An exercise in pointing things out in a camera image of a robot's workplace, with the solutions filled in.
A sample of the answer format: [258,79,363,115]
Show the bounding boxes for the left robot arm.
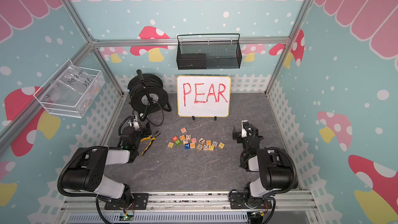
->
[57,115,152,209]

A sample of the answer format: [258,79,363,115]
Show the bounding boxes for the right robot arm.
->
[228,120,298,209]

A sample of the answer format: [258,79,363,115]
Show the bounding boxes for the white board with PEAR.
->
[176,76,232,118]

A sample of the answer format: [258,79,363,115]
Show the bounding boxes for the yellow black pliers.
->
[140,131,161,156]

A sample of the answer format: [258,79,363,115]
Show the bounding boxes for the black box in basket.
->
[176,54,207,70]

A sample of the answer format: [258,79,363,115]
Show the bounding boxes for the black cable reel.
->
[127,69,172,127]

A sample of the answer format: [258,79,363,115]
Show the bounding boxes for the clear acrylic wall bin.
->
[33,60,105,118]

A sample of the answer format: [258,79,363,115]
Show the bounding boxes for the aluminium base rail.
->
[55,190,323,224]

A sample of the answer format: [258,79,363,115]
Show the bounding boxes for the black wire mesh basket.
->
[177,33,243,69]

